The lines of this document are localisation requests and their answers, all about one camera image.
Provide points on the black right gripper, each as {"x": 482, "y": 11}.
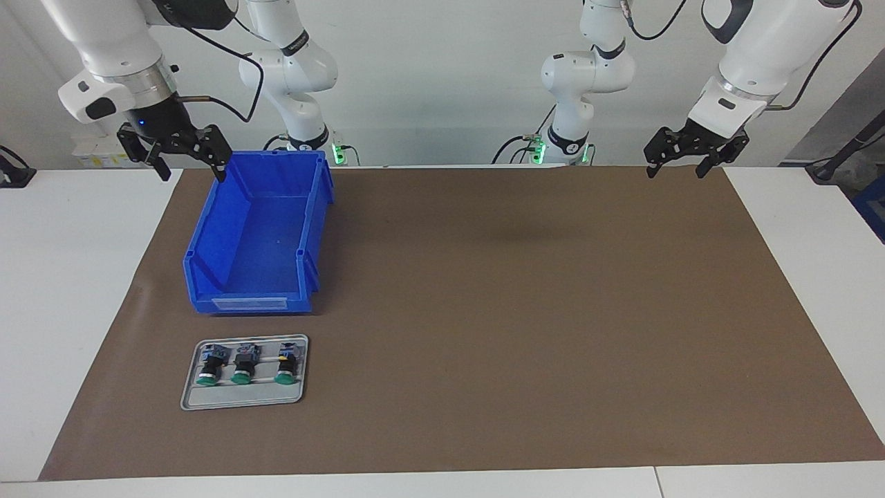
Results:
{"x": 162, "y": 121}

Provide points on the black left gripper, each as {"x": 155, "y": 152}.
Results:
{"x": 709, "y": 142}

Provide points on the green push button switch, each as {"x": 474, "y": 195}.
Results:
{"x": 243, "y": 363}

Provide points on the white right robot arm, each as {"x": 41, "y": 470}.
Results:
{"x": 110, "y": 34}

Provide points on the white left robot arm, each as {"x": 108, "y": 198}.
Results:
{"x": 774, "y": 41}

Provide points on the green push button blue base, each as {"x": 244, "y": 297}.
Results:
{"x": 209, "y": 363}

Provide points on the green push button yellow mark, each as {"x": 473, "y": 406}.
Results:
{"x": 285, "y": 363}

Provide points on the white boxes with yellow labels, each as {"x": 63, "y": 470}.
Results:
{"x": 104, "y": 149}

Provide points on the black stand with pole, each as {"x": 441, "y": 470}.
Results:
{"x": 826, "y": 169}

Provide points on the blue plastic storage bin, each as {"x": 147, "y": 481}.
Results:
{"x": 263, "y": 249}

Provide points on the blue crate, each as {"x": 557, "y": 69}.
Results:
{"x": 872, "y": 207}

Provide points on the grey metal tray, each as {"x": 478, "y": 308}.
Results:
{"x": 242, "y": 398}

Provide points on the brown table mat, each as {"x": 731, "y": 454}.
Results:
{"x": 518, "y": 360}

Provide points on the black clamp mount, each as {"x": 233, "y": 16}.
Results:
{"x": 14, "y": 176}

